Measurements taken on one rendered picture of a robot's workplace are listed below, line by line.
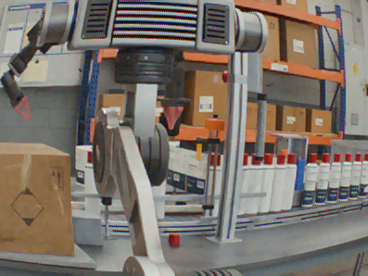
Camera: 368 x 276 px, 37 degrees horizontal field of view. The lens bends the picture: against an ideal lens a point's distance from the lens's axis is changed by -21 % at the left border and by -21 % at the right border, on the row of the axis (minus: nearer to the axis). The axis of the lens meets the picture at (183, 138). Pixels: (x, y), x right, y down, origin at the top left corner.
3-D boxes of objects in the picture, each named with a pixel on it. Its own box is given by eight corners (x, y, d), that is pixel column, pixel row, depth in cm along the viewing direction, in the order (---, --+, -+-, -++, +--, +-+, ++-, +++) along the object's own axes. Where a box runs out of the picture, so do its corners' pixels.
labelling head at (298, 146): (287, 200, 247) (295, 134, 245) (303, 205, 236) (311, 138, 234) (260, 203, 241) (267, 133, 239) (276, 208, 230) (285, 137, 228)
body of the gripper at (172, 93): (154, 102, 226) (156, 81, 225) (183, 103, 230) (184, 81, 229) (161, 104, 220) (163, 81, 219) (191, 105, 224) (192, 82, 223)
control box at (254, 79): (261, 93, 213) (261, 39, 212) (259, 93, 197) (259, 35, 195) (232, 90, 215) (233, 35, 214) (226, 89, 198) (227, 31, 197)
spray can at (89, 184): (97, 214, 201) (97, 150, 199) (102, 218, 196) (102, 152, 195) (82, 213, 199) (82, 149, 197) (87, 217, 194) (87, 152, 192)
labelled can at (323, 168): (320, 203, 240) (326, 153, 238) (326, 205, 235) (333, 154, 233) (311, 205, 238) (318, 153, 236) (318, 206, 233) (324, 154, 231)
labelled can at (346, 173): (342, 199, 246) (348, 152, 245) (348, 201, 242) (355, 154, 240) (335, 201, 244) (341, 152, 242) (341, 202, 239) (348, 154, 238)
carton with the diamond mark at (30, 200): (45, 232, 173) (43, 143, 171) (75, 256, 153) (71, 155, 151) (-28, 227, 157) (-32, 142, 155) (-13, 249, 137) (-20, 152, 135)
